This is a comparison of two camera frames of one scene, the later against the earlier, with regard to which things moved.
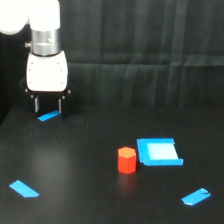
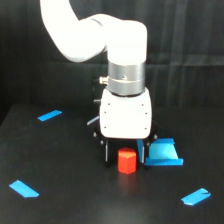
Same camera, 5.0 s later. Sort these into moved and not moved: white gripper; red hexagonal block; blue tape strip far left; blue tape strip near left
Moved: white gripper
Not moved: blue tape strip near left; blue tape strip far left; red hexagonal block
